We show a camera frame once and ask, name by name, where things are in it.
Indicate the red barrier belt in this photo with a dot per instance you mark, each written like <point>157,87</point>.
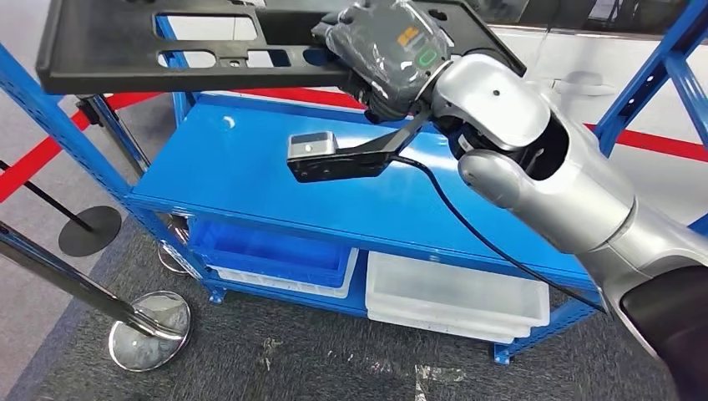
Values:
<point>664,146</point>
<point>33,163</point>

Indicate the black plastic panel part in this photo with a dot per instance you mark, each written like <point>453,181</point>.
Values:
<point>99,44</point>

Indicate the thin black stanchion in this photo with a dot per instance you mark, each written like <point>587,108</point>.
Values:
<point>91,232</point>

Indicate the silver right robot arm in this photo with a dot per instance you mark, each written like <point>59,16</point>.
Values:
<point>581,205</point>

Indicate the black camera bracket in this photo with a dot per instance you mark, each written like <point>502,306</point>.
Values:
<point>354,163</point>

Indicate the blue plastic bin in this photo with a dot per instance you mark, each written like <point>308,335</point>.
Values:
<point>265,249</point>

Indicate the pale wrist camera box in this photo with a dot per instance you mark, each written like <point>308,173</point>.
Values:
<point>311,145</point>

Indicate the blue metal shelf rack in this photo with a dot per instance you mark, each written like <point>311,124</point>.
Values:
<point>276,177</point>

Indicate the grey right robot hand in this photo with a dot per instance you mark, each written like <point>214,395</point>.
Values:
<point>387,50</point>

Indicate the clear floor tape strip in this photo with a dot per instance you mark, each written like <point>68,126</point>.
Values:
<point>426,382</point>

